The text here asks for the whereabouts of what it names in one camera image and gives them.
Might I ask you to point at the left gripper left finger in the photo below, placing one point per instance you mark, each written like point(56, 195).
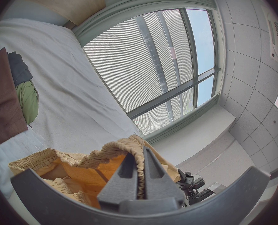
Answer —
point(122, 184)

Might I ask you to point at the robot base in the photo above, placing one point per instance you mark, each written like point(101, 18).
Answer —
point(215, 186)

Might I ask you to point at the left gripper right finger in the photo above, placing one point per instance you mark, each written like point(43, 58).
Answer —
point(157, 184)

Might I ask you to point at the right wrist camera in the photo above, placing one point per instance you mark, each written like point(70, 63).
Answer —
point(192, 180)

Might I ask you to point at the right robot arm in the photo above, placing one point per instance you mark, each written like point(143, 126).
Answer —
point(197, 196)

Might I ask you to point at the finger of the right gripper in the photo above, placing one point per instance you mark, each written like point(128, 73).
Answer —
point(181, 176)

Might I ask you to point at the bed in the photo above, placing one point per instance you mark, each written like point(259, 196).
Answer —
point(59, 67)

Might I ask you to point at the brown garment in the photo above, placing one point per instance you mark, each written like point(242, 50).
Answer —
point(3, 97)

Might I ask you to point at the black garment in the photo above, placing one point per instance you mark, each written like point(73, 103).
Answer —
point(18, 67)

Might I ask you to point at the green garment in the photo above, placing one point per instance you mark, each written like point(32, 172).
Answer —
point(28, 102)

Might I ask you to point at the grey-green curtain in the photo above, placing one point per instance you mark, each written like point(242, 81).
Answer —
point(129, 9)

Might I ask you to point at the window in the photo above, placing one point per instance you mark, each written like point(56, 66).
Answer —
point(129, 67)

